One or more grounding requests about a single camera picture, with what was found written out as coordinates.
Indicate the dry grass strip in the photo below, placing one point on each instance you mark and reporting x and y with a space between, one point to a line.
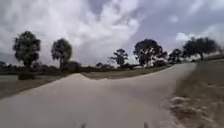
126 72

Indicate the pale paved path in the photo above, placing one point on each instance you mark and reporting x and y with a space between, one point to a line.
100 100

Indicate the dark bush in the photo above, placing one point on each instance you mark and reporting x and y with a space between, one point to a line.
26 76

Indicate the row of trees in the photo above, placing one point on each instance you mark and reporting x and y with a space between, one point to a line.
26 48

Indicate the dry grass field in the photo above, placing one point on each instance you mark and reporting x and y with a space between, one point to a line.
203 90

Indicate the dry grass verge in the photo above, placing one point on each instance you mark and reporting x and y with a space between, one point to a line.
20 86

